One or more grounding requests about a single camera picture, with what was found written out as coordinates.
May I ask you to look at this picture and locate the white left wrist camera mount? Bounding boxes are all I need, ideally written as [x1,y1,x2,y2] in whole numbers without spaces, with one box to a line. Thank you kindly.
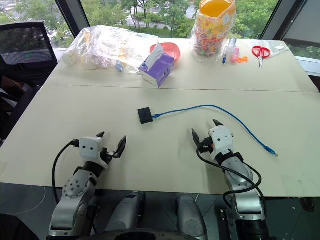
[78,136,109,167]

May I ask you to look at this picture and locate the small black box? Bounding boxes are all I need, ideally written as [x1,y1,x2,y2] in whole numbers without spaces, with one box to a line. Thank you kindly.
[137,106,154,125]

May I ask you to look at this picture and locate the pink eraser block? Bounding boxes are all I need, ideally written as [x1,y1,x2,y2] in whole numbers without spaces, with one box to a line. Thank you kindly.
[230,47,241,64]

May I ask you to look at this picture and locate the silver robot left leg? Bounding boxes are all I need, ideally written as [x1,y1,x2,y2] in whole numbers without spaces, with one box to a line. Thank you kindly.
[104,191,147,232]

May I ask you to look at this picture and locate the dark rounded robot torso rim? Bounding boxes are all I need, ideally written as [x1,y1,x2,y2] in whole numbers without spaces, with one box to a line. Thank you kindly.
[82,228,208,240]

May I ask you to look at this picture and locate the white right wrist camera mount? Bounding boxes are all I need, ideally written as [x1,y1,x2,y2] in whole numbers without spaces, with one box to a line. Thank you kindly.
[207,125,235,161]

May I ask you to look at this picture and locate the flat clear plastic sleeve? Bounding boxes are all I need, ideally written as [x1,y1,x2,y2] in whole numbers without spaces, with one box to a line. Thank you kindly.
[243,39,291,57]

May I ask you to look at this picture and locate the red handled scissors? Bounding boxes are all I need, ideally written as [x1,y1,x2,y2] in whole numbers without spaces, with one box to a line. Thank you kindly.
[251,45,272,69]

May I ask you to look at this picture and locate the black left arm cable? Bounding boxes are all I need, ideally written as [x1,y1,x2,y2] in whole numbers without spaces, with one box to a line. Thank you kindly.
[51,139,81,205]

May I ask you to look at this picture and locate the black box under table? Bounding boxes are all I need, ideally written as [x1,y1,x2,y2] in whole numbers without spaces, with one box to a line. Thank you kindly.
[214,201,238,240]

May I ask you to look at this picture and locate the large clear plastic bag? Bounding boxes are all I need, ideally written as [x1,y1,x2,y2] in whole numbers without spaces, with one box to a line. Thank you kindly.
[61,24,160,75]

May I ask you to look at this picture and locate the blue pen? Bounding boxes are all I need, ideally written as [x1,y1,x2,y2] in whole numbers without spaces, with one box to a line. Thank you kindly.
[221,45,229,65]

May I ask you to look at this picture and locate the pink plastic bowl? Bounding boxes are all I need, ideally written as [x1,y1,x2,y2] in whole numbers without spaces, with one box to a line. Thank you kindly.
[149,42,182,62]

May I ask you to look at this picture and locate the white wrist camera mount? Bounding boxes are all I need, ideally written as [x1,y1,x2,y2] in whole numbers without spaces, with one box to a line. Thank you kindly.
[78,136,109,167]
[207,125,235,161]

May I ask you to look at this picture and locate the black mesh office chair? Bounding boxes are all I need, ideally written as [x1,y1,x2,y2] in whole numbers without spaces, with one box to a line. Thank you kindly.
[0,21,59,141]

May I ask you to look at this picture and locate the blue Ethernet cable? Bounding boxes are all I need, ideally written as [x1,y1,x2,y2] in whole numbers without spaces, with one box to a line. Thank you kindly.
[152,104,279,158]

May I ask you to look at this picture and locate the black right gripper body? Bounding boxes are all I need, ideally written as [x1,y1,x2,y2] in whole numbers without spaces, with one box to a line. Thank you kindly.
[199,136,215,154]

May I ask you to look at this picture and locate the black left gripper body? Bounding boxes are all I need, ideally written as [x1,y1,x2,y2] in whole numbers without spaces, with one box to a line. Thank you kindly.
[99,147,121,165]

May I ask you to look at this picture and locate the black window frame post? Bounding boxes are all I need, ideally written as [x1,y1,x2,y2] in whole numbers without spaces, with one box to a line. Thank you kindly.
[259,0,309,41]
[54,0,90,39]

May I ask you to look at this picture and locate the clear jar of colourful clips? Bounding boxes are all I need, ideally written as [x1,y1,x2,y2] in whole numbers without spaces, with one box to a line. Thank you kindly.
[190,0,237,62]

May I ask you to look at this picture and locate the purple tissue box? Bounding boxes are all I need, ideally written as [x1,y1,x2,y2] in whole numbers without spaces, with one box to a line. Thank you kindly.
[138,41,175,89]

